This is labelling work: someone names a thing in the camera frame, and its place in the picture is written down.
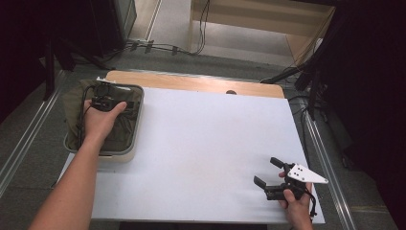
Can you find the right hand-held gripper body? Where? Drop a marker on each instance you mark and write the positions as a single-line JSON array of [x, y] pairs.
[[301, 175]]

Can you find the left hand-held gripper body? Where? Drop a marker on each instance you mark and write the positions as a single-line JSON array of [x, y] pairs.
[[103, 97]]

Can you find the beige plastic basket grey rim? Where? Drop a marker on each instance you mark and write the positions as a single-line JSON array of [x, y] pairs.
[[135, 127]]

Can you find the olive green pants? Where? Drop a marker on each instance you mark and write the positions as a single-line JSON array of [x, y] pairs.
[[124, 127]]

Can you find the person's left hand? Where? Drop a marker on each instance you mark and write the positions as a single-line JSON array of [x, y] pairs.
[[100, 123]]

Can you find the person's right hand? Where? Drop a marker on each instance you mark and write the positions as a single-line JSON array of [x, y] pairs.
[[297, 207]]

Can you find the black metal stand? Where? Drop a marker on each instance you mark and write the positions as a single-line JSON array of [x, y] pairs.
[[281, 76], [49, 70]]

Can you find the power strip with plugs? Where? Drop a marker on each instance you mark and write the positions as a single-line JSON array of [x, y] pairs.
[[148, 46]]

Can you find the white table cover board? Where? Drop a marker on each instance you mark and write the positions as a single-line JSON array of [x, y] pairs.
[[207, 143]]

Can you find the black cabinet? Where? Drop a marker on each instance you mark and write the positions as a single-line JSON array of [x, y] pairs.
[[108, 25]]

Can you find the dark round table grommet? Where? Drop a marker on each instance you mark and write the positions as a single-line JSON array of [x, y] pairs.
[[231, 92]]

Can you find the dark curtain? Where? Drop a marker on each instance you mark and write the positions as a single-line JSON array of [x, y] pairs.
[[376, 96]]

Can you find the light wooden desk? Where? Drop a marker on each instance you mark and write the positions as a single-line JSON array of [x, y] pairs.
[[255, 24]]

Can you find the aluminium floor rail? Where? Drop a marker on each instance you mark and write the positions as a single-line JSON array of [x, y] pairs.
[[322, 159], [28, 137]]

